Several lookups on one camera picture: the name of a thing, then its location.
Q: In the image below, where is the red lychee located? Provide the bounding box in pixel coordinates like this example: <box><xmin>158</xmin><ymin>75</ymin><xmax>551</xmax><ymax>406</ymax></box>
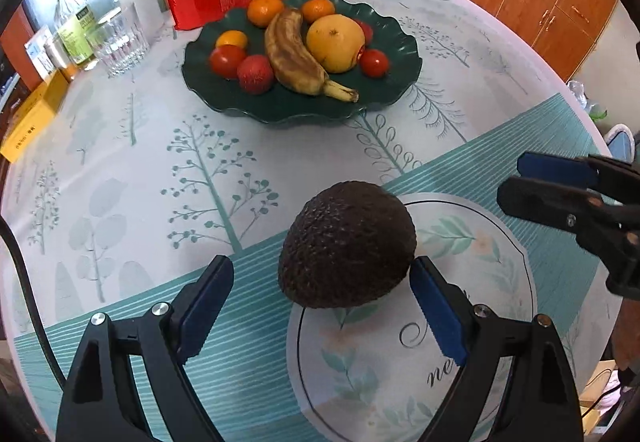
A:
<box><xmin>236</xmin><ymin>54</ymin><xmax>275</xmax><ymax>95</ymax></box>

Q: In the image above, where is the orange tangerine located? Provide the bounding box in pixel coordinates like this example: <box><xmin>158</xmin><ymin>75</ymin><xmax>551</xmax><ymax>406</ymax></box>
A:
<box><xmin>301</xmin><ymin>0</ymin><xmax>336</xmax><ymax>24</ymax></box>
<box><xmin>247</xmin><ymin>0</ymin><xmax>285</xmax><ymax>28</ymax></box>

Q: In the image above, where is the clear drinking glass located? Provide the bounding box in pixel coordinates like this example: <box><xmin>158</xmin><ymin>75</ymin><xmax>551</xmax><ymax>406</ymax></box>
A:
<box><xmin>86</xmin><ymin>4</ymin><xmax>151</xmax><ymax>77</ymax></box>

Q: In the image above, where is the light blue object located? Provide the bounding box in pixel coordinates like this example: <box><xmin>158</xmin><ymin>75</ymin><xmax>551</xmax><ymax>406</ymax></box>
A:
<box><xmin>605</xmin><ymin>124</ymin><xmax>636</xmax><ymax>157</ymax></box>

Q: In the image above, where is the yellow cardboard box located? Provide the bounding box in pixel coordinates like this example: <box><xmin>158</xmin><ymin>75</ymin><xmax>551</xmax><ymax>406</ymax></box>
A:
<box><xmin>0</xmin><ymin>72</ymin><xmax>71</xmax><ymax>163</ymax></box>

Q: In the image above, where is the clear bottle green label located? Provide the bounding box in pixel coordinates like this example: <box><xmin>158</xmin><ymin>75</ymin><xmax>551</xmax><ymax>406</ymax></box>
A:
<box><xmin>52</xmin><ymin>0</ymin><xmax>101</xmax><ymax>68</ymax></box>

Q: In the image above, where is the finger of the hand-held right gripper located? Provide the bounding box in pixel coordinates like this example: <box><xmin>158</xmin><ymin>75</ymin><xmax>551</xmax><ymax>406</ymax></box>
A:
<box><xmin>517</xmin><ymin>152</ymin><xmax>640</xmax><ymax>207</ymax></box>
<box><xmin>497</xmin><ymin>177</ymin><xmax>640</xmax><ymax>300</ymax></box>

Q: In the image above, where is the clear plastic bag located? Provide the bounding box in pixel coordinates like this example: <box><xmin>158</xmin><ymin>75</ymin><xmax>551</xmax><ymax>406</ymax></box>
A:
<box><xmin>567</xmin><ymin>79</ymin><xmax>608</xmax><ymax>123</ymax></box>

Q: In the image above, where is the brown spotted banana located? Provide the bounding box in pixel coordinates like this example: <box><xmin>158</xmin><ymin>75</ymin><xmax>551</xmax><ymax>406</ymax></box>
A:
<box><xmin>264</xmin><ymin>8</ymin><xmax>360</xmax><ymax>102</ymax></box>

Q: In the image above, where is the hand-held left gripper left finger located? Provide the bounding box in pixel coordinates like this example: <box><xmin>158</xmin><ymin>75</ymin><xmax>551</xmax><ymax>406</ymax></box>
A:
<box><xmin>55</xmin><ymin>254</ymin><xmax>235</xmax><ymax>442</ymax></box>

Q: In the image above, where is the large yellow grapefruit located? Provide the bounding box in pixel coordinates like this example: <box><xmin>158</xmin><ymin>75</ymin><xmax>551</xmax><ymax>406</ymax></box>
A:
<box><xmin>306</xmin><ymin>15</ymin><xmax>366</xmax><ymax>74</ymax></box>

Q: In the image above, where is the small white blue box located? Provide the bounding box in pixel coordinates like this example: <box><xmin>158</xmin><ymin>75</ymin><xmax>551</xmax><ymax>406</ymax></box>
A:
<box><xmin>24</xmin><ymin>26</ymin><xmax>56</xmax><ymax>77</ymax></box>

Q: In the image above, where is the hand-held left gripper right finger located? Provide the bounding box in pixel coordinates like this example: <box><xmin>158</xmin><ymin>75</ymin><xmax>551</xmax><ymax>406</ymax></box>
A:
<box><xmin>409</xmin><ymin>255</ymin><xmax>586</xmax><ymax>442</ymax></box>

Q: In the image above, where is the dark green scalloped plate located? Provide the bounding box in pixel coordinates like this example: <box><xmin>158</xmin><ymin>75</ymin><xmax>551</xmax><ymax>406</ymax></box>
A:
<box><xmin>181</xmin><ymin>0</ymin><xmax>422</xmax><ymax>125</ymax></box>

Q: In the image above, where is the small metal can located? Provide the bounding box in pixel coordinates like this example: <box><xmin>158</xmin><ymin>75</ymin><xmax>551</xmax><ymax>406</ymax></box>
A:
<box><xmin>45</xmin><ymin>39</ymin><xmax>68</xmax><ymax>70</ymax></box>

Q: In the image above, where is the small yellow round fruit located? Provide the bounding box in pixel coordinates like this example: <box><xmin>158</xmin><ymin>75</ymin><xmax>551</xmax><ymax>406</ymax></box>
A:
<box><xmin>215</xmin><ymin>30</ymin><xmax>249</xmax><ymax>50</ymax></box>

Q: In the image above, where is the dark avocado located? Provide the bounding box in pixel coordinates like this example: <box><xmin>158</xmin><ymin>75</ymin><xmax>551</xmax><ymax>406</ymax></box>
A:
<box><xmin>277</xmin><ymin>180</ymin><xmax>417</xmax><ymax>309</ymax></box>

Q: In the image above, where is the reddish wooden board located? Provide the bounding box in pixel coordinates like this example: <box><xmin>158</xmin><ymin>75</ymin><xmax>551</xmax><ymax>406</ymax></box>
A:
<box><xmin>0</xmin><ymin>9</ymin><xmax>46</xmax><ymax>95</ymax></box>

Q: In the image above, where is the black cable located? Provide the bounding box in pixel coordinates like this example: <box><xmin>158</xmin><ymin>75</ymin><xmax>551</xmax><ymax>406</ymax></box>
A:
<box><xmin>0</xmin><ymin>217</ymin><xmax>68</xmax><ymax>390</ymax></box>

